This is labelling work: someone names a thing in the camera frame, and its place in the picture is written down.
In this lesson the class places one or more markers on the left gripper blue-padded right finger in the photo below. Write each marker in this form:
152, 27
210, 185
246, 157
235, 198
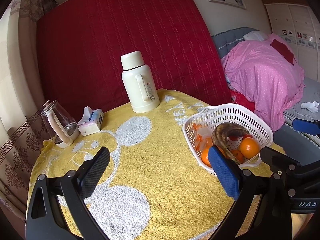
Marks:
272, 219

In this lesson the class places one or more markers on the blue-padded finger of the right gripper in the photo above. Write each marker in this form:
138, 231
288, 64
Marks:
312, 128

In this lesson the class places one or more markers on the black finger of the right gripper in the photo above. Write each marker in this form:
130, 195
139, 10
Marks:
281, 162

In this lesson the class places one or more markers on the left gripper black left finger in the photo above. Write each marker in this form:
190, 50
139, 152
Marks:
45, 219

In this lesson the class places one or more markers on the red tomato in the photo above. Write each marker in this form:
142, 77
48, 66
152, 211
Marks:
235, 137

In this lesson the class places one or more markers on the overripe brown banana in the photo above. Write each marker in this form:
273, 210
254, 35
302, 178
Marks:
222, 132

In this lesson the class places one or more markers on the orange mandarin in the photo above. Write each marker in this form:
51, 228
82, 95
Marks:
249, 148
204, 156

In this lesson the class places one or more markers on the orange plastic snack bag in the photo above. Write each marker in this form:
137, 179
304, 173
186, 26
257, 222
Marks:
203, 137

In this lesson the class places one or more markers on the white plastic basket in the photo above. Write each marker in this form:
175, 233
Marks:
212, 116

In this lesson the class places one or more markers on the white sock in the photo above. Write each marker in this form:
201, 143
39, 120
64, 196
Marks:
310, 106

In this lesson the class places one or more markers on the orange mandarin behind banana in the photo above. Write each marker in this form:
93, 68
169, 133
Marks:
249, 148

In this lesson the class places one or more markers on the pink polka-dot duvet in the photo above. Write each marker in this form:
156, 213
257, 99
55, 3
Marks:
257, 71

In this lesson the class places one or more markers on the red cloth on duvet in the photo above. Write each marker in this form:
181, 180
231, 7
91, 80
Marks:
283, 50

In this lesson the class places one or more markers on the glass electric kettle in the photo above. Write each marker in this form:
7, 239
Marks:
61, 127

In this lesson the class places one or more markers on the white tissue pack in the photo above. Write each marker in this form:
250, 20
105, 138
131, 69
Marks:
91, 121

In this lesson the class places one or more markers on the white pillow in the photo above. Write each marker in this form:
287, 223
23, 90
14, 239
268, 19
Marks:
255, 35

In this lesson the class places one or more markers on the yellow and white towel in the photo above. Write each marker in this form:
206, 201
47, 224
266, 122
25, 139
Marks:
153, 187

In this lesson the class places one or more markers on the cream wardrobe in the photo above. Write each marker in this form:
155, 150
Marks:
298, 25

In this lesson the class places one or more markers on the grey bed headboard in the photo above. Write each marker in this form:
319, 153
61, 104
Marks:
226, 40

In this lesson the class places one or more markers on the beige patterned curtain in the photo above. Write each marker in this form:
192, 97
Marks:
22, 128

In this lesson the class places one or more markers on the cream thermos flask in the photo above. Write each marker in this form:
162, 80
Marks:
138, 82

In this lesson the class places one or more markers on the red fabric headboard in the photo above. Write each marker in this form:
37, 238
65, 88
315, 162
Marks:
80, 42

